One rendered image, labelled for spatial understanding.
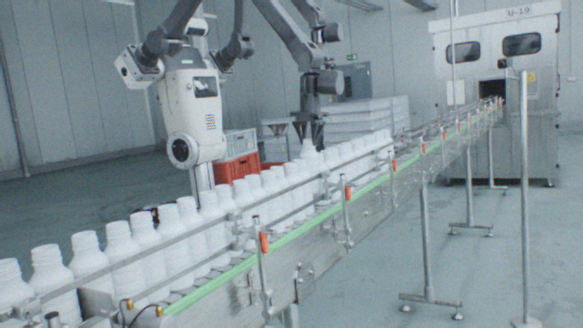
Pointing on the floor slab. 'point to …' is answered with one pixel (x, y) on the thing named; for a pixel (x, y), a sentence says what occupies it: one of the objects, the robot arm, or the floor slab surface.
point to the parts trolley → (272, 139)
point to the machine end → (500, 35)
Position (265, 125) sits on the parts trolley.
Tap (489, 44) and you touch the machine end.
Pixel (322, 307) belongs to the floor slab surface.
